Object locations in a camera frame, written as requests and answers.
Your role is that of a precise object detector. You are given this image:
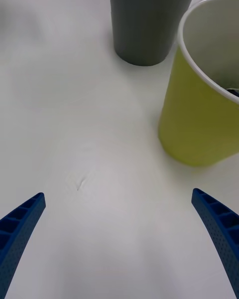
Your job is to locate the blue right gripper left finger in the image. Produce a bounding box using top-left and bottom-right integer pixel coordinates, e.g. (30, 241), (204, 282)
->
(0, 192), (47, 299)

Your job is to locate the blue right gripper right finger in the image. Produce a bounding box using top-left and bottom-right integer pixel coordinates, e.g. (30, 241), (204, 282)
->
(191, 187), (239, 299)

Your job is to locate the yellow-green plastic waste bin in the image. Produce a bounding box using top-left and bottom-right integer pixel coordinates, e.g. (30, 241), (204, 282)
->
(157, 0), (239, 167)

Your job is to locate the grey plastic waste bin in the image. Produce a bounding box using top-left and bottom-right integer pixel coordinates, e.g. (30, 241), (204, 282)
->
(109, 0), (201, 67)

